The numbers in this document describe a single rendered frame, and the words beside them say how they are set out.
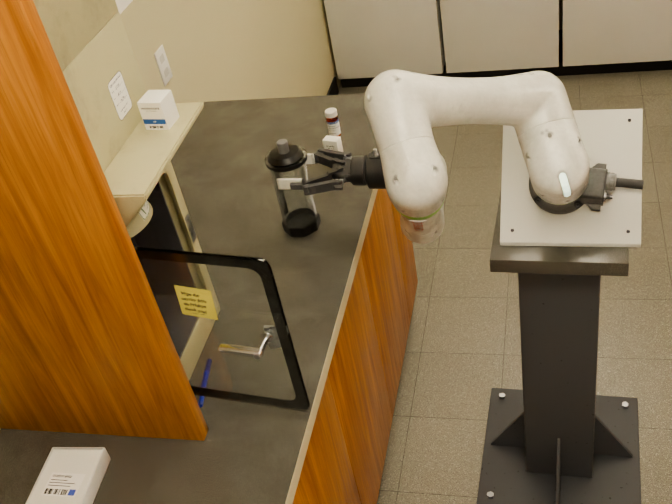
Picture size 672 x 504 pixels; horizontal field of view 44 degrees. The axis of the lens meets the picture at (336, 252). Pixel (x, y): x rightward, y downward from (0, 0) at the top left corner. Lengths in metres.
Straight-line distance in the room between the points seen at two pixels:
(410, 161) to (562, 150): 0.41
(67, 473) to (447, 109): 1.05
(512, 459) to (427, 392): 0.41
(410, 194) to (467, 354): 1.61
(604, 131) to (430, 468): 1.26
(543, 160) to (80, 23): 0.98
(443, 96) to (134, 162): 0.61
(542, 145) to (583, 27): 2.78
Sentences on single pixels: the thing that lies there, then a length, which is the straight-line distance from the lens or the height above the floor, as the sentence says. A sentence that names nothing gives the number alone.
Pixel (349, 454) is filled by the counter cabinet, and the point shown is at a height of 0.50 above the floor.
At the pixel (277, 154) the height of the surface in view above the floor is 1.18.
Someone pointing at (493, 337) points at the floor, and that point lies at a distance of 3.18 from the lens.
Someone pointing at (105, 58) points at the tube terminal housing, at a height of 1.66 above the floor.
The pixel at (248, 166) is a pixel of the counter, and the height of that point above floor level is 0.94.
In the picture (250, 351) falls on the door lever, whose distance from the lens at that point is 1.54.
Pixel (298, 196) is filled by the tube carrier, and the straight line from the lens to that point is 2.14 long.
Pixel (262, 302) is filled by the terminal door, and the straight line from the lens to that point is 1.50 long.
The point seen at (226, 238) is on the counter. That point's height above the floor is 0.94.
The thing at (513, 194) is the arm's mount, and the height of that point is 1.03.
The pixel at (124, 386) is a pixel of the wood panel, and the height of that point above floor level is 1.10.
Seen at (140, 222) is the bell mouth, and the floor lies 1.33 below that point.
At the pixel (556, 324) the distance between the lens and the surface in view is 2.26.
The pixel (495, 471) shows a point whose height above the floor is 0.01.
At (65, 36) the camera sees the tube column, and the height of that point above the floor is 1.75.
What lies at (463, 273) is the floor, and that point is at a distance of 3.45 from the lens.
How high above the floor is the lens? 2.26
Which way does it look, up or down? 38 degrees down
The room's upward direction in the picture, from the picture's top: 12 degrees counter-clockwise
